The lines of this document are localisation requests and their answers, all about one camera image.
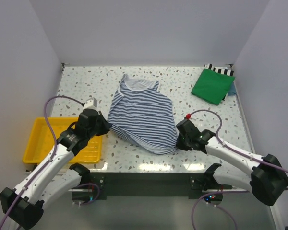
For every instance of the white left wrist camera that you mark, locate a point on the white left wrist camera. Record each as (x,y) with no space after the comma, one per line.
(90,104)

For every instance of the green tank top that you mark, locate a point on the green tank top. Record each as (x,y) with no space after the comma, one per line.
(212,86)

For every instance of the blue white striped tank top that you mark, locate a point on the blue white striped tank top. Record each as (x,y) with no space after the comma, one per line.
(142,115)

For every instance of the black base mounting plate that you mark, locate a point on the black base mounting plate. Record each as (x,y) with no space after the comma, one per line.
(164,184)

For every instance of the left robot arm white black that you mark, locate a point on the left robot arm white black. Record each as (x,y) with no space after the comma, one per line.
(25,203)

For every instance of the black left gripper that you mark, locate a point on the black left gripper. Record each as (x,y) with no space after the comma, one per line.
(106,125)

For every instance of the black white striped folded top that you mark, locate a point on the black white striped folded top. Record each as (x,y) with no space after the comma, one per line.
(225,71)

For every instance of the yellow plastic tray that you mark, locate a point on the yellow plastic tray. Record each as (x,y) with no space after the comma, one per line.
(41,142)

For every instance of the blue folded tank top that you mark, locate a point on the blue folded tank top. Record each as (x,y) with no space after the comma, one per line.
(232,91)

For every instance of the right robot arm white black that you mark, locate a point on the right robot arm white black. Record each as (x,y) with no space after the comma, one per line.
(262,176)

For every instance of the aluminium front rail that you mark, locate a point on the aluminium front rail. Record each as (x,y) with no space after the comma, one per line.
(242,189)

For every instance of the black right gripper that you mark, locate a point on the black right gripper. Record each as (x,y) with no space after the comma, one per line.
(179,145)

